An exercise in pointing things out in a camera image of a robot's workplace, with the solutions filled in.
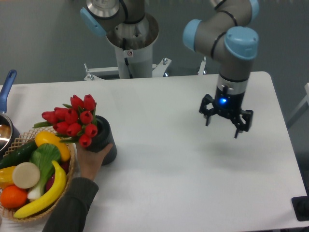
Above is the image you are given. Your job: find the yellow banana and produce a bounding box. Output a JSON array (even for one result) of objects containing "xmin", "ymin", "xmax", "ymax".
[{"xmin": 14, "ymin": 160, "xmax": 67, "ymax": 219}]

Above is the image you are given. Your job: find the yellow squash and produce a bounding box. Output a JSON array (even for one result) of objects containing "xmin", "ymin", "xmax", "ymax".
[{"xmin": 35, "ymin": 131, "xmax": 71, "ymax": 162}]

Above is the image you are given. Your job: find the dark grey ribbed vase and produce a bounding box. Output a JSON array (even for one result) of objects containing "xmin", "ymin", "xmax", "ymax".
[{"xmin": 86, "ymin": 116, "xmax": 117, "ymax": 166}]

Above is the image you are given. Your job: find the blue handled saucepan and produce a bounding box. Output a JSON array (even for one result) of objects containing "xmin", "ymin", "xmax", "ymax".
[{"xmin": 0, "ymin": 70, "xmax": 20, "ymax": 159}]

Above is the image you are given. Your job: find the dark red vegetable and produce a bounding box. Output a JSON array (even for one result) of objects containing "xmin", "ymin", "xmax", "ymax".
[{"xmin": 45, "ymin": 161, "xmax": 70, "ymax": 192}]

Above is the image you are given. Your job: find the red tulip bouquet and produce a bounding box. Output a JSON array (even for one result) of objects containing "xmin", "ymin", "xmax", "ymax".
[{"xmin": 33, "ymin": 94, "xmax": 98, "ymax": 148}]

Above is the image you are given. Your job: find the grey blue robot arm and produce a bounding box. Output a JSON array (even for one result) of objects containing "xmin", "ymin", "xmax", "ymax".
[{"xmin": 80, "ymin": 0, "xmax": 259, "ymax": 133}]

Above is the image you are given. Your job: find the beige round disc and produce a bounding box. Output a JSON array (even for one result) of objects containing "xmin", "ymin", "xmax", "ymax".
[{"xmin": 12, "ymin": 162, "xmax": 40, "ymax": 189}]

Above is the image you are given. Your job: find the person's left hand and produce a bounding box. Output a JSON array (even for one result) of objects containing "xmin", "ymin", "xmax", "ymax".
[{"xmin": 76, "ymin": 144, "xmax": 113, "ymax": 181}]

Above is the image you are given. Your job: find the green cucumber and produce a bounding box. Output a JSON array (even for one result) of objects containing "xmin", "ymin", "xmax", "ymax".
[{"xmin": 0, "ymin": 141, "xmax": 38, "ymax": 169}]

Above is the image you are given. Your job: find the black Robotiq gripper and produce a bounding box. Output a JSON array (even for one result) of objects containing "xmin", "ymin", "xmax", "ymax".
[{"xmin": 199, "ymin": 87, "xmax": 253, "ymax": 139}]

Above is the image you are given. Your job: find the woven wicker basket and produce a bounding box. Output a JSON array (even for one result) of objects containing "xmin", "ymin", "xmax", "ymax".
[{"xmin": 0, "ymin": 127, "xmax": 76, "ymax": 222}]

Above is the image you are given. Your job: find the green bok choy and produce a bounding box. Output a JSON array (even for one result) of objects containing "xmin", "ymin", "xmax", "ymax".
[{"xmin": 28, "ymin": 143, "xmax": 61, "ymax": 201}]

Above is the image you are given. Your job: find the orange fruit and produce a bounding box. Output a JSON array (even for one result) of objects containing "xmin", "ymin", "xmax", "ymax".
[{"xmin": 0, "ymin": 185, "xmax": 28, "ymax": 209}]

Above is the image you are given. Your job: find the dark green sleeved forearm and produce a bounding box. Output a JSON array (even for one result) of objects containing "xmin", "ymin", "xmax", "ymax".
[{"xmin": 43, "ymin": 177, "xmax": 99, "ymax": 232}]

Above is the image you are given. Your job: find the black box at table edge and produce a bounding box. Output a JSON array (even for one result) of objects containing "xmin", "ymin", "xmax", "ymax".
[{"xmin": 291, "ymin": 196, "xmax": 309, "ymax": 221}]

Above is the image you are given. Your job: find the white frame at right edge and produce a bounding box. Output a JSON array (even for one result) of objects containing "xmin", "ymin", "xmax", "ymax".
[{"xmin": 286, "ymin": 83, "xmax": 309, "ymax": 129}]

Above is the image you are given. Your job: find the yellow bell pepper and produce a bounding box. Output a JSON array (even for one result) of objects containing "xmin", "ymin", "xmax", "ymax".
[{"xmin": 0, "ymin": 166, "xmax": 16, "ymax": 189}]

